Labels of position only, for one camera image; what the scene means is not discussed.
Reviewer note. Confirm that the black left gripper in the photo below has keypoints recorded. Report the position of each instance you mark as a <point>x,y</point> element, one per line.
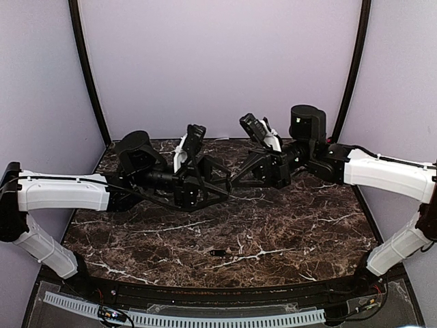
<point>187,183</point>

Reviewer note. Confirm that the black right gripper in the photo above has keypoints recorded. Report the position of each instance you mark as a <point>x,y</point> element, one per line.
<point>272,169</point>

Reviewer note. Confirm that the key with black head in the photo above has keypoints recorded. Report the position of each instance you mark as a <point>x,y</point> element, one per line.
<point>218,252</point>

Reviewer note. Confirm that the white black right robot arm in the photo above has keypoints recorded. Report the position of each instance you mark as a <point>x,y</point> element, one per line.
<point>356,166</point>

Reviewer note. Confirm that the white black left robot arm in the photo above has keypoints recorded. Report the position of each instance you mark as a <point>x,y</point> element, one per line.
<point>143,175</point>

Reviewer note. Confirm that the left circuit board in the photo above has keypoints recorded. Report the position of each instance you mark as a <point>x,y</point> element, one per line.
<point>109,314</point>

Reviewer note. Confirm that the circuit board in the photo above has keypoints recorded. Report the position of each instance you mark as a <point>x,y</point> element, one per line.
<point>109,314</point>
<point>367,305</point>

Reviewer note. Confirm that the right circuit board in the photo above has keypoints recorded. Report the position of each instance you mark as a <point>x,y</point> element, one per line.
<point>367,305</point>

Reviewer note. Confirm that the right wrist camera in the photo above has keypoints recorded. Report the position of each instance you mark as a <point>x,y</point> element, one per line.
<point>260,132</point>

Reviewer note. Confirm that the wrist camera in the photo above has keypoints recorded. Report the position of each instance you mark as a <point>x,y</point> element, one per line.
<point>260,132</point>
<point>190,144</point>

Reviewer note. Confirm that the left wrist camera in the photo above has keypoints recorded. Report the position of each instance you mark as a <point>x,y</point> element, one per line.
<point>190,144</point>

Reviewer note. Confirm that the black front rail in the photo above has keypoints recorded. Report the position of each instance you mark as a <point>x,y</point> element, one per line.
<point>124,293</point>

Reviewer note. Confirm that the white slotted cable duct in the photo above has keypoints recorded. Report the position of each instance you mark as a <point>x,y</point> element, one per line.
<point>143,319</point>

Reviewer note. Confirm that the black right corner post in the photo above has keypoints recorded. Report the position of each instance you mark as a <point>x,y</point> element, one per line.
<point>355,64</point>

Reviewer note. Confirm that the black corner post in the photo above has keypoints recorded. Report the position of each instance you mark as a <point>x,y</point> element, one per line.
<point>81,48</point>
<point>355,64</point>

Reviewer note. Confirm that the black left corner post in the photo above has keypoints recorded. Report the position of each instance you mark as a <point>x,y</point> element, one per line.
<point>81,48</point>

